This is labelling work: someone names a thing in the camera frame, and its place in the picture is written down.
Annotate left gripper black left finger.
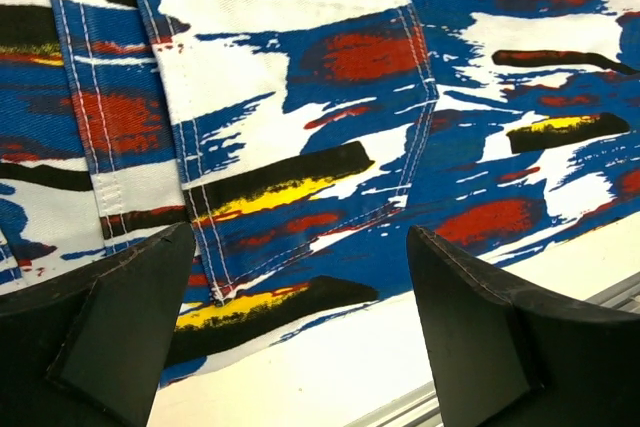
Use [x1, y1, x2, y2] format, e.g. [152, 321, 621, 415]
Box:
[1, 223, 195, 426]

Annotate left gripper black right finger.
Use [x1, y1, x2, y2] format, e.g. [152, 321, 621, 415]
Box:
[405, 224, 640, 427]

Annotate blue white red patterned trousers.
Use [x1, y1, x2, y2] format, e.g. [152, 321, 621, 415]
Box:
[1, 0, 639, 384]

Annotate aluminium rail frame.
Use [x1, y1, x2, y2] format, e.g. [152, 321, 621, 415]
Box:
[344, 268, 640, 427]

